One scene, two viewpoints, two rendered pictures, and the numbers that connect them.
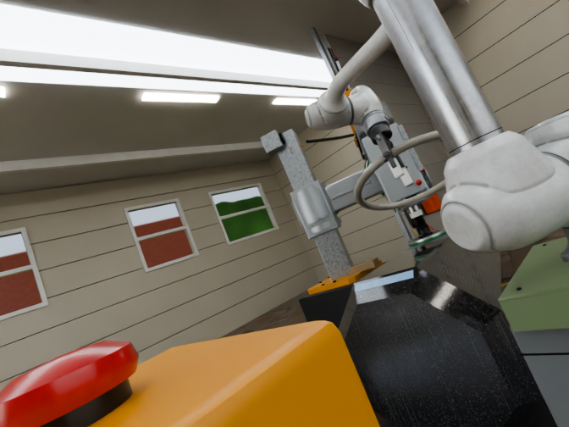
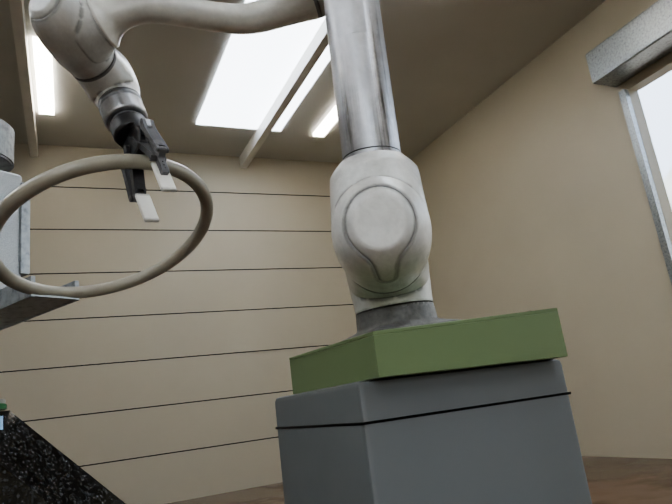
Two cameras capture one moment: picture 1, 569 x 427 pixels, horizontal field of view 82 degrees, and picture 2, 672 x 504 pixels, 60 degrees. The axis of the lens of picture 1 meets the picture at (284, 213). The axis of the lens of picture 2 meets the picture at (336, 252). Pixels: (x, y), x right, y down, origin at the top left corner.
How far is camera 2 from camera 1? 0.76 m
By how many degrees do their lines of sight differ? 72
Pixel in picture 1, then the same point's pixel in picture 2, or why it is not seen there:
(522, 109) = (31, 338)
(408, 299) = not seen: outside the picture
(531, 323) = (399, 365)
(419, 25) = (377, 17)
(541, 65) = not seen: hidden behind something
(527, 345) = (374, 408)
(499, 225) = (422, 225)
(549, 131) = not seen: hidden behind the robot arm
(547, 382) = (383, 462)
